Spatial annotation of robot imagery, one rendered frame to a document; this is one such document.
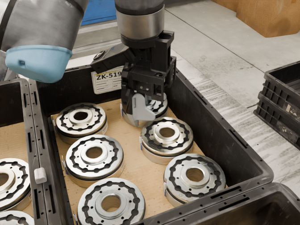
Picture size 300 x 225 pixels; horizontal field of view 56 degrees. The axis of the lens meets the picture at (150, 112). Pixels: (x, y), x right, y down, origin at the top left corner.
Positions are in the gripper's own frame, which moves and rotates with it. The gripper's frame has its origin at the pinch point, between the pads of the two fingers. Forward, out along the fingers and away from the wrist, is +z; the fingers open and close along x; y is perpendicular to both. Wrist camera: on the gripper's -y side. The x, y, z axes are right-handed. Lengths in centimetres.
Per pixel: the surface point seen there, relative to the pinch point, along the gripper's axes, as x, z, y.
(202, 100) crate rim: 1.4, -6.7, 13.1
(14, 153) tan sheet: -18.1, 0.5, -18.2
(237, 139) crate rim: -7.4, -8.6, 20.9
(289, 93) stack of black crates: 62, 34, 37
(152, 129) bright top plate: -4.4, -1.4, 5.2
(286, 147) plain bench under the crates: 16.9, 16.9, 33.9
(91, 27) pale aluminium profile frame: 140, 70, -110
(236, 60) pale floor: 184, 104, 7
